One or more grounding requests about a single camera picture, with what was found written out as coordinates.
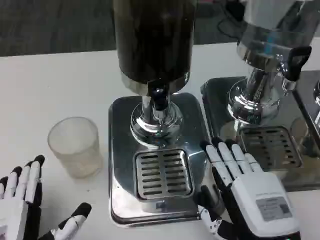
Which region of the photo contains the black tap lever handle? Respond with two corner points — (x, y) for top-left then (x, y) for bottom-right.
(285, 45), (313, 82)

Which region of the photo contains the dark drink dispenser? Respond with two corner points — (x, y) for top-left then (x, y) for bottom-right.
(111, 0), (196, 148)

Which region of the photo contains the steel drip tray base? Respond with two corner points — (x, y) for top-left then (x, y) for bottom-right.
(107, 91), (226, 228)
(199, 71), (320, 193)

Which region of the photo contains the clear drink dispenser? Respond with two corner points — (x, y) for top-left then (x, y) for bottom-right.
(226, 0), (320, 124)

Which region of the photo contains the steel slotted drip grid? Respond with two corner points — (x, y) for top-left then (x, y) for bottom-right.
(237, 126), (303, 172)
(135, 149), (196, 200)

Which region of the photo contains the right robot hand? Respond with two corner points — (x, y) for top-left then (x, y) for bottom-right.
(197, 138), (302, 240)

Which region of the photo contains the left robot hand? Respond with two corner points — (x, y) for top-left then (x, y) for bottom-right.
(0, 155), (93, 240)

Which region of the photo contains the clear ribbed glass cup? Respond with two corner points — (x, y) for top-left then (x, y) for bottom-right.
(47, 116), (104, 179)

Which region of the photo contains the black cable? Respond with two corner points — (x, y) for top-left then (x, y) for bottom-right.
(216, 0), (247, 38)

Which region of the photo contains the black dispenser tap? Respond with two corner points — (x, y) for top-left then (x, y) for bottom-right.
(147, 77), (172, 111)

